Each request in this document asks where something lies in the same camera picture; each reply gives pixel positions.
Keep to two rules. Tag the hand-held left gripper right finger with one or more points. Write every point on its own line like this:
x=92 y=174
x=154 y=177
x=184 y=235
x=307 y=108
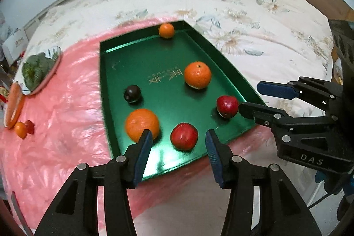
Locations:
x=214 y=160

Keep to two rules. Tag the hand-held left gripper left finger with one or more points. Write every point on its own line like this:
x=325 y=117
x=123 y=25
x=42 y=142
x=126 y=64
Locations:
x=142 y=154

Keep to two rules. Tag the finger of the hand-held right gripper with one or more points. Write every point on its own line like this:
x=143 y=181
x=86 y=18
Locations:
x=257 y=112
x=272 y=88

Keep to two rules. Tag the red apple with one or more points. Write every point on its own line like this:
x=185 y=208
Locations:
x=184 y=136
x=30 y=126
x=226 y=106

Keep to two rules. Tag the orange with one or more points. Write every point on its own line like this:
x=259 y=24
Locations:
x=197 y=75
x=20 y=130
x=139 y=122
x=166 y=30

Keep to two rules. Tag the dark purple plum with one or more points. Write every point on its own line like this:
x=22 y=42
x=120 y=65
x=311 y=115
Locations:
x=132 y=93

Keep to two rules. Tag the green box tray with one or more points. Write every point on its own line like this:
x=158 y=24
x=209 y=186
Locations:
x=166 y=92

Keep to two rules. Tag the person's right hand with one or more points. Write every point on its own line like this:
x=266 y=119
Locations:
x=330 y=182

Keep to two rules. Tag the pink plastic sheet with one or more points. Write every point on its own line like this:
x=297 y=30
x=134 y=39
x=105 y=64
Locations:
x=60 y=142

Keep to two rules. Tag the orange rimmed plate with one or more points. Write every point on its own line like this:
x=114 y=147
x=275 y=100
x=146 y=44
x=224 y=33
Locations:
x=20 y=114

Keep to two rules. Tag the white striped rim plate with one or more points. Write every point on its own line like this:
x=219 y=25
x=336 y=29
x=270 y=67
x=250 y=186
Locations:
x=54 y=59

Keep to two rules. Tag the green bok choy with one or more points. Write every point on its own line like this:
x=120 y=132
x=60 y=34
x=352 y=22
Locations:
x=37 y=70

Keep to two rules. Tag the carrot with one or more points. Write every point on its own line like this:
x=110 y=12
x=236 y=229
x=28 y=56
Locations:
x=14 y=104

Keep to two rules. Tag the white cardboard box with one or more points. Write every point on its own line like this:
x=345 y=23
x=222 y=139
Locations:
x=15 y=43

